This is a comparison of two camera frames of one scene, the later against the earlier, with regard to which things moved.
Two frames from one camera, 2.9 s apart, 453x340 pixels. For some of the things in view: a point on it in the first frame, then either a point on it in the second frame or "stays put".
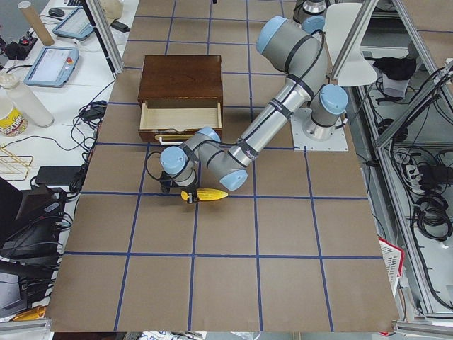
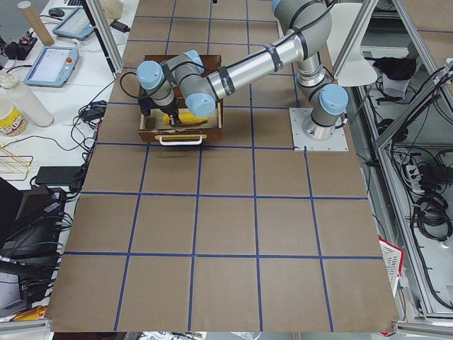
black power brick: (119, 26) stays put
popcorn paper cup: (12, 122) stays put
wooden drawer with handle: (173, 121) stays put
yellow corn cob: (206, 194) to (185, 118)
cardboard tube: (39, 28) stays put
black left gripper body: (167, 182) to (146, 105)
